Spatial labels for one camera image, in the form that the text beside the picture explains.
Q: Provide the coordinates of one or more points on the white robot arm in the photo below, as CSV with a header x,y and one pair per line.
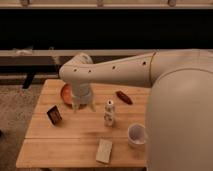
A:
x,y
179,111

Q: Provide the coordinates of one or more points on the wooden table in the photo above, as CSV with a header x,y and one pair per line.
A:
x,y
74,141

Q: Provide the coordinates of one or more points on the pale rectangular sponge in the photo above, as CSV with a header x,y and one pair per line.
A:
x,y
104,151

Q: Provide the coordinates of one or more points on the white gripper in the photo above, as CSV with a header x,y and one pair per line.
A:
x,y
82,94

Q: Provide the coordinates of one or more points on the orange plate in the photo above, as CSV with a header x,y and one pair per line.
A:
x,y
65,94

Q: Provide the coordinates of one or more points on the small white bottle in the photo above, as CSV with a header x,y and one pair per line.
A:
x,y
109,113

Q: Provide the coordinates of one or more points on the white cup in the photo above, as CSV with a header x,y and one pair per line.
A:
x,y
136,135

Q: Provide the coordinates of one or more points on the dark upright eraser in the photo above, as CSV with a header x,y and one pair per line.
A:
x,y
54,115

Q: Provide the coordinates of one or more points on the brown oblong snack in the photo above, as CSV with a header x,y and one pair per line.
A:
x,y
124,97

